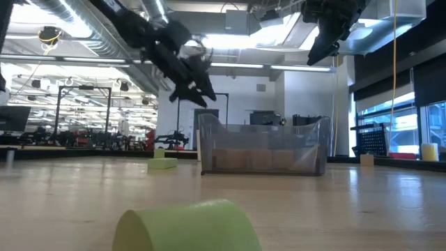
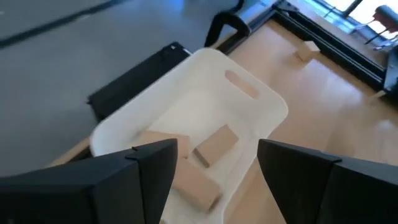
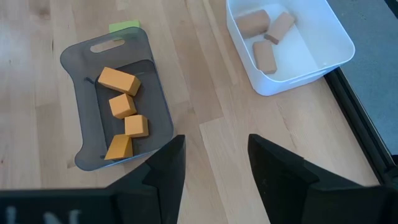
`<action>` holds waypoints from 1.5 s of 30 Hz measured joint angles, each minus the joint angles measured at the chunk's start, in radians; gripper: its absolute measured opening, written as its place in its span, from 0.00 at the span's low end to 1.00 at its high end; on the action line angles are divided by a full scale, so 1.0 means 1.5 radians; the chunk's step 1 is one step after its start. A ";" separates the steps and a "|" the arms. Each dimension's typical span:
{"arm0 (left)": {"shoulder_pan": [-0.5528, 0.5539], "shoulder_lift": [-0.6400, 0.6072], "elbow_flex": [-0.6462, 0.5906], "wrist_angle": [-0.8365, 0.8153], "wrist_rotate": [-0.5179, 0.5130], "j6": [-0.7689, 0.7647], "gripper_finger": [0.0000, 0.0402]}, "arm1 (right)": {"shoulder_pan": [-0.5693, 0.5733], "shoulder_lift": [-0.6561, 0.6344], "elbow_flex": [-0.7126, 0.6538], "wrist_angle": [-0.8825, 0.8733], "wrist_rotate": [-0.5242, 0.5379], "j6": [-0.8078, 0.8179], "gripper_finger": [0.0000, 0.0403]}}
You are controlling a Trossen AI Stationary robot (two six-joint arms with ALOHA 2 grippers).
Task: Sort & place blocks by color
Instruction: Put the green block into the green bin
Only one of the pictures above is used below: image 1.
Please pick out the red box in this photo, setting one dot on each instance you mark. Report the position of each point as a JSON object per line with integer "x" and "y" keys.
{"x": 402, "y": 155}

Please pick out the yellow cylinder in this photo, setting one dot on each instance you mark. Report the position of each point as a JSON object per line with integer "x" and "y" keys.
{"x": 429, "y": 152}

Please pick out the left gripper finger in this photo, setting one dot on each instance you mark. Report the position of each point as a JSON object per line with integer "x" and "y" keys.
{"x": 190, "y": 93}
{"x": 205, "y": 80}

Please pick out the natural wood cube block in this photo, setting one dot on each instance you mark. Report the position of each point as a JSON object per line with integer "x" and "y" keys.
{"x": 366, "y": 160}

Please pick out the black aluminium table frame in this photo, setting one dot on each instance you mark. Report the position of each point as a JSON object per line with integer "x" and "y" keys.
{"x": 69, "y": 154}

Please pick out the green half-cylinder block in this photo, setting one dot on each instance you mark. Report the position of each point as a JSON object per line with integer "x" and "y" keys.
{"x": 188, "y": 226}

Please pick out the black monitor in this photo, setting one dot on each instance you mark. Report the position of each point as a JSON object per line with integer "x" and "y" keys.
{"x": 14, "y": 118}

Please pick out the black pegboard rack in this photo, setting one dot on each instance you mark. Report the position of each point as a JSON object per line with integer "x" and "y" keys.
{"x": 371, "y": 143}

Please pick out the grey wall vent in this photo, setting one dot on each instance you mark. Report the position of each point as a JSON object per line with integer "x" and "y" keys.
{"x": 261, "y": 88}

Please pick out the grey ceiling unit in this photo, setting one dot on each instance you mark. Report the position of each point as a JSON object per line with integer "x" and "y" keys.
{"x": 238, "y": 21}

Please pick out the small green cube block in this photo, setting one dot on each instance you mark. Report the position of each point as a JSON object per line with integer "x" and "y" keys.
{"x": 159, "y": 153}

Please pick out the long ceiling light bar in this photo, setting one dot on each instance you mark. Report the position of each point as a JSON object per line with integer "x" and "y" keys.
{"x": 94, "y": 60}

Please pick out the black background robot arm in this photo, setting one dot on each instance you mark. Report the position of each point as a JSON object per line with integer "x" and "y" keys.
{"x": 172, "y": 137}

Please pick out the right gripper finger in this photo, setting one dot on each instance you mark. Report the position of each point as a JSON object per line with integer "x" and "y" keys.
{"x": 336, "y": 38}
{"x": 322, "y": 38}

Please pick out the tall black cabinet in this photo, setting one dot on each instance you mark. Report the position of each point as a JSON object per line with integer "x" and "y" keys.
{"x": 306, "y": 120}

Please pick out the red machine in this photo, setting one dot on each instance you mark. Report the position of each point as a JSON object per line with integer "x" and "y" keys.
{"x": 150, "y": 139}

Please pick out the silver ceiling duct panel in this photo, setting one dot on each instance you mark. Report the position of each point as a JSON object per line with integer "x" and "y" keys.
{"x": 289, "y": 31}

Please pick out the silver ribbed ventilation duct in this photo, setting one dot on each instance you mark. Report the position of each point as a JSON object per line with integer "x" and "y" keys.
{"x": 80, "y": 21}

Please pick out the black hanging spotlight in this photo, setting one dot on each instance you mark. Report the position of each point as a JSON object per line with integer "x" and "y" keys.
{"x": 36, "y": 83}
{"x": 124, "y": 86}
{"x": 145, "y": 101}

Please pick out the black gantry frame with camera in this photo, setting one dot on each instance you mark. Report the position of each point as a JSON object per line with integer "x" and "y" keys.
{"x": 178, "y": 118}

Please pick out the dark grey door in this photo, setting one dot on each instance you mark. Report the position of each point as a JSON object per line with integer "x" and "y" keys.
{"x": 196, "y": 120}

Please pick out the grey translucent plastic bin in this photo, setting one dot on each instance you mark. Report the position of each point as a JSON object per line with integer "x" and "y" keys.
{"x": 265, "y": 139}

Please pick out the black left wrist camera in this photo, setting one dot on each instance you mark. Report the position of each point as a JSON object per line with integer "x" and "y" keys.
{"x": 176, "y": 33}

